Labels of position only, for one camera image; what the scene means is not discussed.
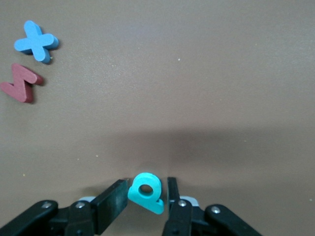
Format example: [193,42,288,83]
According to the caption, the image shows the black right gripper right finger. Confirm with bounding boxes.
[162,177,263,236]

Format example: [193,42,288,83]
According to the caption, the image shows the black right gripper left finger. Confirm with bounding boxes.
[0,178,128,236]

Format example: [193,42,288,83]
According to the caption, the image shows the teal letter b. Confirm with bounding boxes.
[127,172,164,214]

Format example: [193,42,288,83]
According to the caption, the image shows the brown paper table cover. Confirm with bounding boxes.
[0,0,315,236]

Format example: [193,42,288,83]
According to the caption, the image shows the red letter z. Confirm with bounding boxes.
[0,63,44,104]

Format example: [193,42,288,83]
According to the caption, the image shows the blue letter x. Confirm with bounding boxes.
[14,20,60,64]

